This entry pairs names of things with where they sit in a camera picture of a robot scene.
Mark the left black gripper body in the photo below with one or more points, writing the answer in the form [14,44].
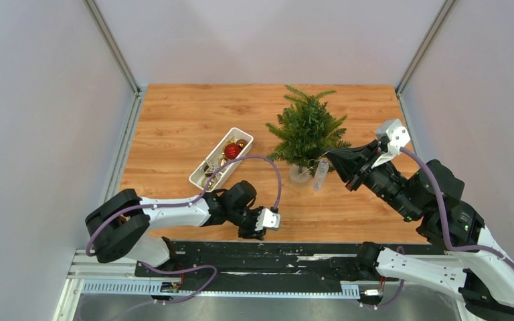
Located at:
[247,222]

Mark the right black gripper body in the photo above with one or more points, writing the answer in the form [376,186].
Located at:
[367,172]

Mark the clear battery box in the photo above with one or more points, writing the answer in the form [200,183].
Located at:
[320,174]

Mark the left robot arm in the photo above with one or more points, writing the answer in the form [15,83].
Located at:
[119,227]

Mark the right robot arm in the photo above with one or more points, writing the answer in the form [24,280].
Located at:
[484,280]

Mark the small green christmas tree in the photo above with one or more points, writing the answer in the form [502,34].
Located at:
[306,129]

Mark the silver star ornament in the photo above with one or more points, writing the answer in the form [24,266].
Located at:
[210,168]

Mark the red glitter ball ornament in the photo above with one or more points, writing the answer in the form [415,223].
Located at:
[231,151]

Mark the bronze ball ornament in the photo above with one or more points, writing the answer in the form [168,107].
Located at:
[241,143]

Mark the white ornament tray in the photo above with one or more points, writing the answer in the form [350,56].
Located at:
[197,178]

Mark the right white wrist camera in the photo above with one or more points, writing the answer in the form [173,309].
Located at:
[391,135]

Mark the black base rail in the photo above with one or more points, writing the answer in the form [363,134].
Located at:
[236,266]

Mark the left aluminium frame post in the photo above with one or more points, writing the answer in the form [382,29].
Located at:
[111,43]

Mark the aluminium frame post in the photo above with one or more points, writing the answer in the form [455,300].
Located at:
[111,43]
[426,43]

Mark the right aluminium frame post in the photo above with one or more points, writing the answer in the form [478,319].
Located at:
[426,43]

